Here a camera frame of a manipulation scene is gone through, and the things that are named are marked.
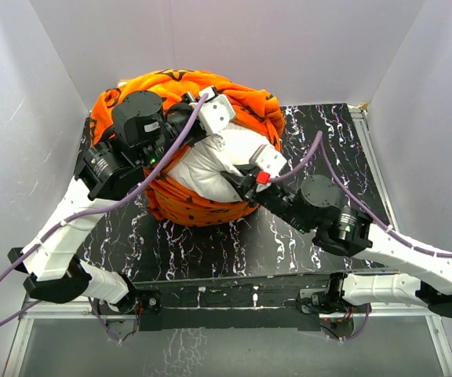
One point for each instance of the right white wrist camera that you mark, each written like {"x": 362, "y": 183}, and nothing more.
{"x": 270, "y": 161}

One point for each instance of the orange patterned pillowcase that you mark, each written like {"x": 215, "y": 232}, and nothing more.
{"x": 256, "y": 110}

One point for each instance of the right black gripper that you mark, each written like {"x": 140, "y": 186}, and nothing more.
{"x": 242, "y": 178}

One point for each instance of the white pillow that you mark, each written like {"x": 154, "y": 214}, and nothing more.
{"x": 200, "y": 168}

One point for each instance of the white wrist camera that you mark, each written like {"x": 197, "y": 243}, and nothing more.
{"x": 216, "y": 112}
{"x": 270, "y": 161}

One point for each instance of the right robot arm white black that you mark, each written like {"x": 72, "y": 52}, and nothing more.
{"x": 419, "y": 274}

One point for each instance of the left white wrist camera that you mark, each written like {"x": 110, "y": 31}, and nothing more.
{"x": 216, "y": 112}

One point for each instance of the aluminium frame rail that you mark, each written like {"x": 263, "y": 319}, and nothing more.
{"x": 390, "y": 340}

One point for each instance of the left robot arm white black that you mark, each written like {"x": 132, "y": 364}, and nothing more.
{"x": 131, "y": 152}

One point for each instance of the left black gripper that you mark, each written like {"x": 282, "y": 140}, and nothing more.
{"x": 185, "y": 107}

